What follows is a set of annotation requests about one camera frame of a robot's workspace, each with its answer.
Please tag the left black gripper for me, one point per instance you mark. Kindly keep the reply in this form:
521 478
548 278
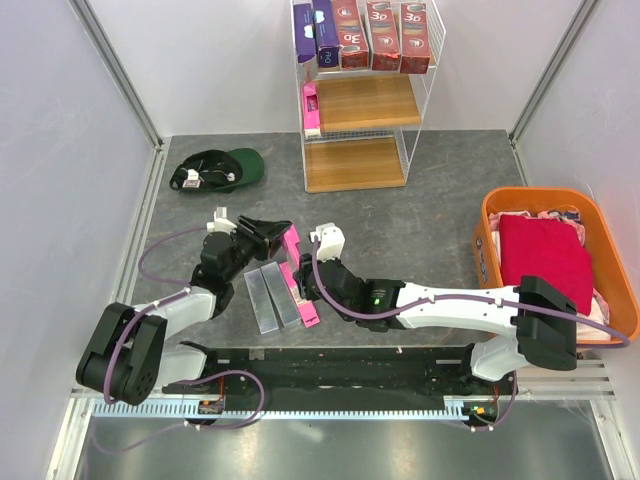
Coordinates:
264 236

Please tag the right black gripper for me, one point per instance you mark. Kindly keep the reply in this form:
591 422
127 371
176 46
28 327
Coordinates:
304 266

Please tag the pink toothpaste box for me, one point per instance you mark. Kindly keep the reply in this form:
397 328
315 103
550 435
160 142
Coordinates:
306 309
311 111
290 246

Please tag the purple toothpaste box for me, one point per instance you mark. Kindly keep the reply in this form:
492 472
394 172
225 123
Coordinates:
303 23

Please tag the silver R&O toothpaste box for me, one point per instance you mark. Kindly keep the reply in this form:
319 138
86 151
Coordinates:
326 37

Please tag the red toothpaste box silver side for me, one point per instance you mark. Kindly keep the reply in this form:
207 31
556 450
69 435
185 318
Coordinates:
354 50

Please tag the red 3D toothpaste box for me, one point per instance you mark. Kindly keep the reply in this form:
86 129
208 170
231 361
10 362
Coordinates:
383 37
414 37

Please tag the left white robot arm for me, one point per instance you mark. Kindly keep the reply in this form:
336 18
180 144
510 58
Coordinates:
126 359

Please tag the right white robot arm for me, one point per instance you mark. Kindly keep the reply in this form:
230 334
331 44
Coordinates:
530 324

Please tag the silver toothpaste box right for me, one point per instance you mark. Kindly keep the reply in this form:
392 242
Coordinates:
281 297

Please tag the silver toothpaste box left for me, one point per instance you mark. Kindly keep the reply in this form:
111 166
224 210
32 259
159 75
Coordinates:
261 302

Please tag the green black baseball cap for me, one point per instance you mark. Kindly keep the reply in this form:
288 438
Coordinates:
218 171

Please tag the red cloth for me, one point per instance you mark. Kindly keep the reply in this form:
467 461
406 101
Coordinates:
550 250

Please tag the pink white clothes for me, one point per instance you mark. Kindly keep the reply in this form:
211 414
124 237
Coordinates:
600 312

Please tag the orange plastic basket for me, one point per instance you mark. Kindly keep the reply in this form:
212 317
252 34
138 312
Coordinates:
610 278

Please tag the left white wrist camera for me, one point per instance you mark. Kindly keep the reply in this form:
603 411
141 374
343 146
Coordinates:
220 222

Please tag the white wire wooden shelf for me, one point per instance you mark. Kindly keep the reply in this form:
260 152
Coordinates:
366 116

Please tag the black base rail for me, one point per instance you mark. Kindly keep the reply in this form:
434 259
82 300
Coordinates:
343 378

